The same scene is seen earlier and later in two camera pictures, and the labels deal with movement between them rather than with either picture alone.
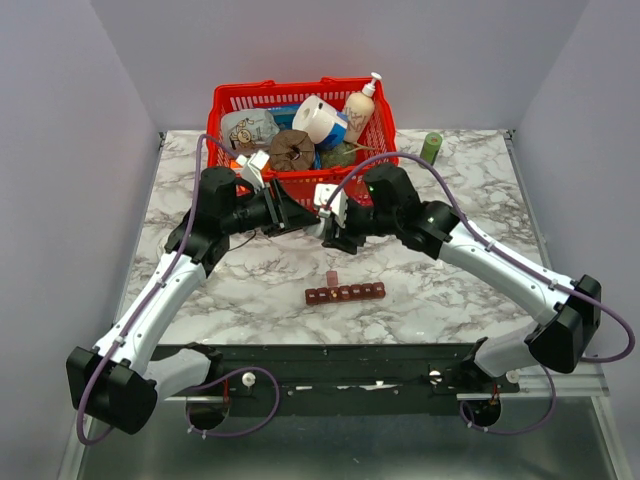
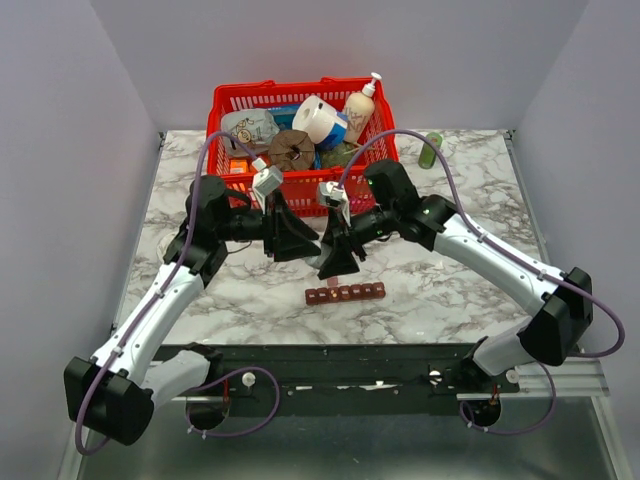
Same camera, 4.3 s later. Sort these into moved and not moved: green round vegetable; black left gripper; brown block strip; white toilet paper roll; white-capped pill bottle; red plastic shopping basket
Moved: black left gripper; white-capped pill bottle
Not moved: green round vegetable; white toilet paper roll; red plastic shopping basket; brown block strip
